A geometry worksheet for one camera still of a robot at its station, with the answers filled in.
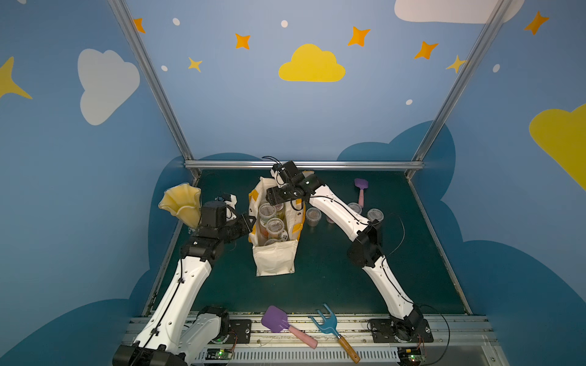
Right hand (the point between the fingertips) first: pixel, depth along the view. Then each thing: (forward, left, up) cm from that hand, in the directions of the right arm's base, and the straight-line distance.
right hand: (278, 192), depth 92 cm
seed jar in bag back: (-4, -1, -8) cm, 9 cm away
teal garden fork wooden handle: (-44, -22, -16) cm, 51 cm away
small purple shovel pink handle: (+21, -40, -15) cm, 47 cm away
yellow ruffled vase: (-10, +34, +4) cm, 36 cm away
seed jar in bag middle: (-8, +4, -2) cm, 9 cm away
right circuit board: (-51, -47, -18) cm, 72 cm away
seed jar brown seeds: (-5, -15, -10) cm, 18 cm away
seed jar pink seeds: (+4, -34, -12) cm, 36 cm away
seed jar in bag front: (-15, 0, -3) cm, 15 cm away
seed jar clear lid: (0, -42, -11) cm, 44 cm away
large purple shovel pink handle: (-44, -3, -16) cm, 47 cm away
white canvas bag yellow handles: (-27, -3, -2) cm, 27 cm away
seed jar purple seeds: (-22, -19, +14) cm, 33 cm away
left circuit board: (-54, +14, -16) cm, 58 cm away
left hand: (-17, +4, +6) cm, 18 cm away
